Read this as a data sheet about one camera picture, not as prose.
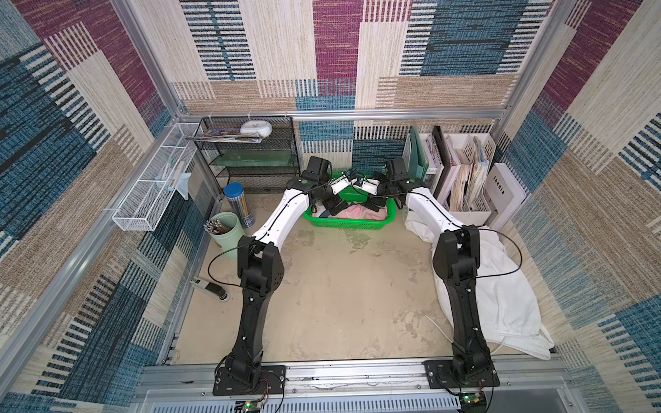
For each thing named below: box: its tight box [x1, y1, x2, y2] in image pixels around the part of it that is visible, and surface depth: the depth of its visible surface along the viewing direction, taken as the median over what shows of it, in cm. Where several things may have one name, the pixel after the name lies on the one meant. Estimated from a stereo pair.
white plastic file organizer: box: [425, 132, 497, 227], surface depth 101 cm
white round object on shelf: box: [240, 119, 273, 139], surface depth 92 cm
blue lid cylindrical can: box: [223, 182, 256, 229], surface depth 98 cm
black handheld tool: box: [189, 277, 229, 302], surface depth 88 cm
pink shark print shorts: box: [311, 202, 388, 221], surface depth 104 cm
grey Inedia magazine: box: [484, 162, 528, 231], surface depth 98 cm
